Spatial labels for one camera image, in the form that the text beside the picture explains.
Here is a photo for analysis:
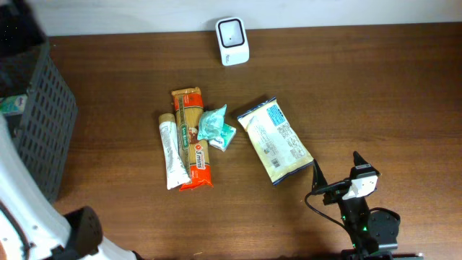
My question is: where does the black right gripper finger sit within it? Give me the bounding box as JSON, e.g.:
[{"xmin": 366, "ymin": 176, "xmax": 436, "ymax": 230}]
[
  {"xmin": 353, "ymin": 151, "xmax": 368, "ymax": 167},
  {"xmin": 312, "ymin": 160, "xmax": 328, "ymax": 192}
]

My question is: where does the white barcode scanner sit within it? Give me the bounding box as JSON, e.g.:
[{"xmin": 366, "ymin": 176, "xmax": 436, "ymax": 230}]
[{"xmin": 215, "ymin": 17, "xmax": 250, "ymax": 66}]

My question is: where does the dark grey plastic basket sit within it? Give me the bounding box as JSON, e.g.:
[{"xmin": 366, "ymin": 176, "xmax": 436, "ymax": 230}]
[{"xmin": 1, "ymin": 42, "xmax": 78, "ymax": 203}]

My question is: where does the green plastic pouch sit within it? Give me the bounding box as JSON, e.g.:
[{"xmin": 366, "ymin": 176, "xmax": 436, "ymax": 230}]
[{"xmin": 197, "ymin": 105, "xmax": 227, "ymax": 140}]

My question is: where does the small green tissue pack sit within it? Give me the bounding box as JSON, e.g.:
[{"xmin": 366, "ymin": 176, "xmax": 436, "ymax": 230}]
[{"xmin": 209, "ymin": 123, "xmax": 237, "ymax": 152}]

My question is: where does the white tube with tan cap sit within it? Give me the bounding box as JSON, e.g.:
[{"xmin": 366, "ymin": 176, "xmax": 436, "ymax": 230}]
[{"xmin": 159, "ymin": 113, "xmax": 191, "ymax": 190}]

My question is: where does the orange spaghetti packet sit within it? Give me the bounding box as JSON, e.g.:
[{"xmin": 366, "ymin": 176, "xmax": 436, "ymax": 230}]
[{"xmin": 171, "ymin": 87, "xmax": 213, "ymax": 191}]

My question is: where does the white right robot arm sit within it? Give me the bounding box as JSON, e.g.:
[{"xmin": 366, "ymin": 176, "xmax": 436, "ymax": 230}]
[{"xmin": 304, "ymin": 151, "xmax": 424, "ymax": 260}]

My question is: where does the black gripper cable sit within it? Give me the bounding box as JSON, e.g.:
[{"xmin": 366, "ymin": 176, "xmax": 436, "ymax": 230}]
[{"xmin": 304, "ymin": 189, "xmax": 347, "ymax": 230}]

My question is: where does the yellow white snack bag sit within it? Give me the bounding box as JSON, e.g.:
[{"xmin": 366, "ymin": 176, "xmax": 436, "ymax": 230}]
[{"xmin": 237, "ymin": 97, "xmax": 314, "ymax": 185}]

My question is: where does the green packet in basket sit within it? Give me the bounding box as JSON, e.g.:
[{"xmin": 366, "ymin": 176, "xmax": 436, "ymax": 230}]
[{"xmin": 1, "ymin": 94, "xmax": 28, "ymax": 116}]

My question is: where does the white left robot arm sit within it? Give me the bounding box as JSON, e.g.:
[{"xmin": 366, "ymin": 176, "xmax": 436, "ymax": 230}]
[{"xmin": 1, "ymin": 117, "xmax": 141, "ymax": 260}]

